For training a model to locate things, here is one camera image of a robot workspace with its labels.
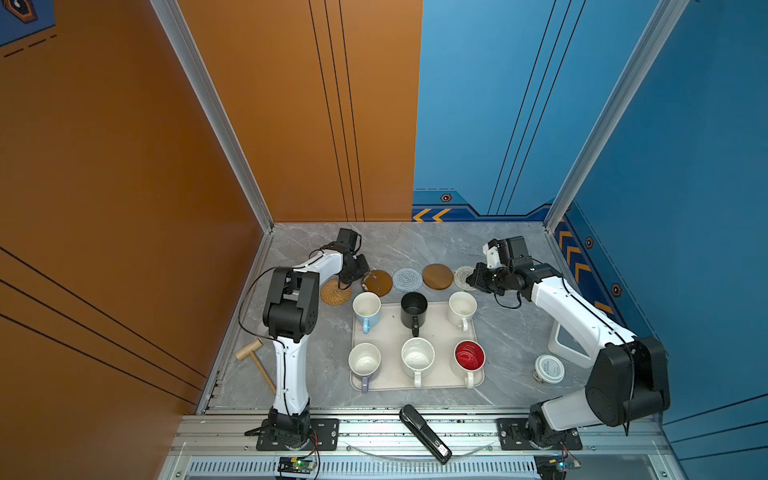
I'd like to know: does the beige serving tray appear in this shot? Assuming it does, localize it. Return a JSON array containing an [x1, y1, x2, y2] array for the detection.
[[349, 301, 487, 393]]

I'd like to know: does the light blue mug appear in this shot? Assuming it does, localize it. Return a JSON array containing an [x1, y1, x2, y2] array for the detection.
[[352, 292, 382, 334]]

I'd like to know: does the blue grey woven coaster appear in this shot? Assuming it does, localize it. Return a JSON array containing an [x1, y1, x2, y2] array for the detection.
[[392, 268, 423, 293]]

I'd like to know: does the black mug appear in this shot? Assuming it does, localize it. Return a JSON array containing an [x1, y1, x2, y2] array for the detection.
[[400, 292, 428, 337]]

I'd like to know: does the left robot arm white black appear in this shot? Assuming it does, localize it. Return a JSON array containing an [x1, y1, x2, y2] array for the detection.
[[262, 228, 370, 449]]

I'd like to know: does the white mug top right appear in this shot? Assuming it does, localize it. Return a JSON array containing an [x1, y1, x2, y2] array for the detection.
[[447, 292, 478, 332]]

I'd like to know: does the white multicolour woven coaster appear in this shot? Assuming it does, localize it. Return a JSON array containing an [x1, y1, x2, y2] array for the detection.
[[454, 266, 476, 291]]

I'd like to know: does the black stapler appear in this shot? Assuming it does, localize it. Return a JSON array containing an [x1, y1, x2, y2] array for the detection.
[[399, 404, 453, 465]]

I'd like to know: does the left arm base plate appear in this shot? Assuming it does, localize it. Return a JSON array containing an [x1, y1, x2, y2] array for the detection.
[[256, 418, 339, 452]]

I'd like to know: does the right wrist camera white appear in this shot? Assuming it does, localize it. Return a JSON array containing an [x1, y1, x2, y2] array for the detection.
[[482, 239, 502, 269]]

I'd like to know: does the white tissue box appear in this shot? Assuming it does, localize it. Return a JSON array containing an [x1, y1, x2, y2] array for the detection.
[[548, 322, 594, 369]]

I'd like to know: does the round wooden coaster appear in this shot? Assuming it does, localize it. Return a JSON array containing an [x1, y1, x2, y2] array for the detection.
[[422, 263, 454, 291]]

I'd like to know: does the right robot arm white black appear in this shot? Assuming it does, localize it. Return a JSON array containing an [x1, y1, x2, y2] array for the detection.
[[468, 236, 671, 449]]

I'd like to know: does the glossy dark brown coaster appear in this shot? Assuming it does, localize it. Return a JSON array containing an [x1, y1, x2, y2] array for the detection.
[[361, 270, 393, 297]]

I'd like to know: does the rattan woven coaster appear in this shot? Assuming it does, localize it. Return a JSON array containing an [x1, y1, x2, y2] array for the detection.
[[320, 279, 352, 306]]

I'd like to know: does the white mug purple handle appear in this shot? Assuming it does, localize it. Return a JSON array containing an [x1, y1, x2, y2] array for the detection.
[[348, 342, 382, 394]]

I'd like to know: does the red inside white mug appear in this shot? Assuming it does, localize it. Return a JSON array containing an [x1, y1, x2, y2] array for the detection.
[[451, 340, 486, 389]]

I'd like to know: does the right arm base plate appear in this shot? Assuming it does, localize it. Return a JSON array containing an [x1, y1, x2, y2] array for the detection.
[[496, 418, 583, 451]]

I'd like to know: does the wooden mallet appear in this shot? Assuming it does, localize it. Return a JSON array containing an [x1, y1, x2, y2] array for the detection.
[[235, 337, 276, 393]]

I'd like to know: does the left green circuit board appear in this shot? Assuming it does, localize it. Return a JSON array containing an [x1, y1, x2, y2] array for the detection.
[[276, 456, 319, 479]]

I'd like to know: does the white mug centre front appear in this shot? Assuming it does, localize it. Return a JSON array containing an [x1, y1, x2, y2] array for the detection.
[[400, 337, 436, 389]]

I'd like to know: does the right circuit board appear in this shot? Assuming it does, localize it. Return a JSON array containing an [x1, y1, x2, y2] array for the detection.
[[534, 456, 569, 480]]

